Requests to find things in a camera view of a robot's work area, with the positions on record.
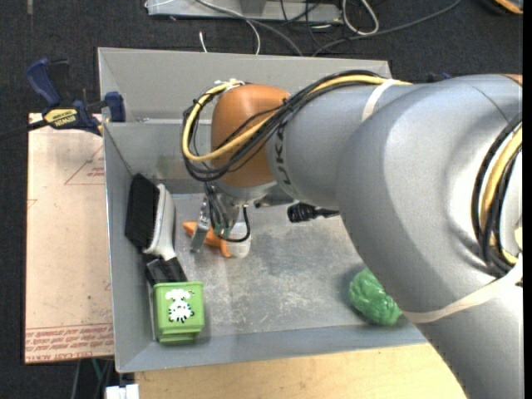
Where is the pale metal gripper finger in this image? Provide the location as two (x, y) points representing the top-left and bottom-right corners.
(190, 213), (210, 253)

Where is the black brush with white handle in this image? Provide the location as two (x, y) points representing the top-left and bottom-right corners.
(124, 172), (189, 284)

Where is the orange flat plastic piece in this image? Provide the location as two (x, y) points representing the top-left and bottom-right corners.
(182, 220), (233, 259)

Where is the green box with white animal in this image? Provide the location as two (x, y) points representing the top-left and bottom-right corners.
(150, 280), (206, 345)

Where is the brown cardboard board, red print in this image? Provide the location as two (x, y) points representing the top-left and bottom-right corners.
(24, 112), (116, 365)

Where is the grey metal bin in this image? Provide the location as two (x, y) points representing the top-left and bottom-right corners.
(97, 47), (429, 374)

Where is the black cylinder on white bracket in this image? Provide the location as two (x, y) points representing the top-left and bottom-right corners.
(254, 197), (341, 224)

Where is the small white cup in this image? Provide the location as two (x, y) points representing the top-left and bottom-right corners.
(226, 221), (253, 259)

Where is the green bumpy toy vegetable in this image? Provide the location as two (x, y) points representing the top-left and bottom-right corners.
(347, 267), (404, 328)

